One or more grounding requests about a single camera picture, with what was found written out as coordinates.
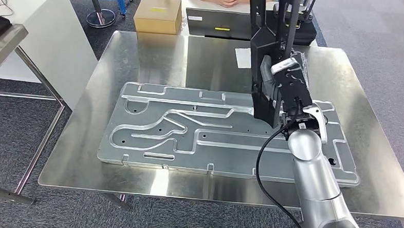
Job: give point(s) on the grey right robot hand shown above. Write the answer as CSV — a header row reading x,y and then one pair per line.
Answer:
x,y
266,75

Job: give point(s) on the black plastic frame part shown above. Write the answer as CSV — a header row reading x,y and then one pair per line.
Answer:
x,y
263,44

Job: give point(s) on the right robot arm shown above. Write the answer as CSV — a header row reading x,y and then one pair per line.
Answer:
x,y
314,186

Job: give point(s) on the steel workbench table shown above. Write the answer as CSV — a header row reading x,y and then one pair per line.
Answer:
x,y
156,67

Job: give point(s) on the white desk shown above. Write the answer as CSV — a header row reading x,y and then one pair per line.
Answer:
x,y
206,4

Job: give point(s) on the dark grey laptop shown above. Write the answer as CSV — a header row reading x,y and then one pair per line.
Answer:
x,y
219,22

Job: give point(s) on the white tissue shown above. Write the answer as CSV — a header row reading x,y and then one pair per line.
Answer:
x,y
242,57

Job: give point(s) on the black carry case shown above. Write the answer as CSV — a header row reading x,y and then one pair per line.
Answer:
x,y
306,36

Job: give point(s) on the brown cardboard box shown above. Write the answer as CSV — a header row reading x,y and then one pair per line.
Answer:
x,y
158,16

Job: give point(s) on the device with metal rods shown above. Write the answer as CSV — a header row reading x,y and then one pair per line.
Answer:
x,y
308,16

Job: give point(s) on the aluminium fixture plate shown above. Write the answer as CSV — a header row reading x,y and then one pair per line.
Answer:
x,y
220,155

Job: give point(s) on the chrome stanchion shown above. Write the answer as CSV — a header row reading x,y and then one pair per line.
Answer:
x,y
100,18

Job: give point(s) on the white cabinet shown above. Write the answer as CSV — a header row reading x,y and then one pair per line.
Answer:
x,y
55,35

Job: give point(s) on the small steel table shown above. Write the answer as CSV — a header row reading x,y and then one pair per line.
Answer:
x,y
3,50

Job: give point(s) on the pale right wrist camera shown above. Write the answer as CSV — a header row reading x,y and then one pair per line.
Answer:
x,y
285,66

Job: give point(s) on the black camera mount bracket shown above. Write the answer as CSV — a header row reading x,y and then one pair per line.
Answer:
x,y
293,93

